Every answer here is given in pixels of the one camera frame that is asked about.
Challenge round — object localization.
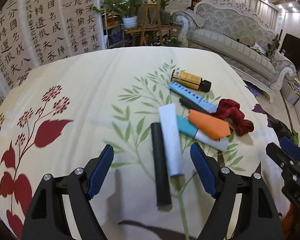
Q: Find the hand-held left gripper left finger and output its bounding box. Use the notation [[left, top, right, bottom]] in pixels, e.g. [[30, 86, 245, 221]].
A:
[[20, 144, 115, 240]]

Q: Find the teal white tube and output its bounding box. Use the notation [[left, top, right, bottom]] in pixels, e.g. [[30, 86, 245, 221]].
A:
[[175, 115, 229, 152]]

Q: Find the black marker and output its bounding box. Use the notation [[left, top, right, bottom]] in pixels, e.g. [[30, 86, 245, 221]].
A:
[[179, 97, 208, 113]]

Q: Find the toy rifle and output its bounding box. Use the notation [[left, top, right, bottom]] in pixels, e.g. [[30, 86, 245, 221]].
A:
[[266, 30, 283, 55]]

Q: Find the black tube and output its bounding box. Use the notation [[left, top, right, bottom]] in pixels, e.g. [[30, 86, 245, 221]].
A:
[[151, 122, 172, 207]]

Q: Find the small leafy floor plant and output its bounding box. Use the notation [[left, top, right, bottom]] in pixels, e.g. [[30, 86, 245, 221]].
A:
[[150, 35, 183, 48]]

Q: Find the black-lined trash bin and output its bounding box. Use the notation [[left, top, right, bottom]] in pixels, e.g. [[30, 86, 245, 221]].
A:
[[269, 119, 299, 147]]

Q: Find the dark covered cabinet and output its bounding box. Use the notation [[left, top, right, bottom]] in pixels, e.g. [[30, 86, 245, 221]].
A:
[[282, 33, 300, 73]]

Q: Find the calligraphy wall scroll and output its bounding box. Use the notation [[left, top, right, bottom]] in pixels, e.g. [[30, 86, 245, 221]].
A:
[[0, 0, 44, 98], [22, 0, 73, 64], [56, 0, 107, 55]]

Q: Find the floral tablecloth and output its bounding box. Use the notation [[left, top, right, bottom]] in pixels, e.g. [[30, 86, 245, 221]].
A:
[[0, 45, 290, 240]]

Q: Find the ornate grey sofa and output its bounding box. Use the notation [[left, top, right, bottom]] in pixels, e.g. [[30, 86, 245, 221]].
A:
[[170, 0, 297, 103]]

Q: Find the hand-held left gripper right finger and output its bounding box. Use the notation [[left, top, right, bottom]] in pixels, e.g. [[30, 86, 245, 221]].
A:
[[190, 142, 285, 240]]

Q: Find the white storage box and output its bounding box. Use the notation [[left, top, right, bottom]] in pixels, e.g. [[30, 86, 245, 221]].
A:
[[281, 76, 300, 105]]

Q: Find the tall wooden plant stand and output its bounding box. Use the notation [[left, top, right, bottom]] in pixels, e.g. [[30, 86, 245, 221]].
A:
[[136, 4, 165, 47]]

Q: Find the dark red scrunchie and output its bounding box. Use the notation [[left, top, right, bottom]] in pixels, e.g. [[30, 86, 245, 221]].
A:
[[210, 99, 255, 137]]

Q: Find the light blue tube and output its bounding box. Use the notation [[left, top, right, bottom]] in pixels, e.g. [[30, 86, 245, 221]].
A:
[[168, 81, 218, 113]]

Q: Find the purple floor cloth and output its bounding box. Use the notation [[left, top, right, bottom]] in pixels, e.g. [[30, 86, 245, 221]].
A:
[[246, 85, 260, 98]]

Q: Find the plant in white pot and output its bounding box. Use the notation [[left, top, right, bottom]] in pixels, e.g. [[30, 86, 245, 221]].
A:
[[92, 0, 150, 30]]

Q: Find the white rectangular bar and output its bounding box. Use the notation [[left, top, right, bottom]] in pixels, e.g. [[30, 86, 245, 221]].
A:
[[158, 103, 184, 178]]

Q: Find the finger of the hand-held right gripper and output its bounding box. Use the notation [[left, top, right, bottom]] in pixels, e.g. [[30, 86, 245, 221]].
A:
[[280, 137, 300, 164], [266, 142, 300, 182]]

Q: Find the low wooden plant shelf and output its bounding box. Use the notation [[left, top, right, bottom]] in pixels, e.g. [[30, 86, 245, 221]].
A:
[[104, 24, 183, 49]]

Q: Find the pile of magazines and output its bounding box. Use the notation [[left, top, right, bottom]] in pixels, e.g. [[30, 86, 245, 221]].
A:
[[250, 44, 268, 55]]

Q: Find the brown bottle with black cap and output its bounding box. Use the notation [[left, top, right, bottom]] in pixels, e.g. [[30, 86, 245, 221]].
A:
[[170, 69, 212, 93]]

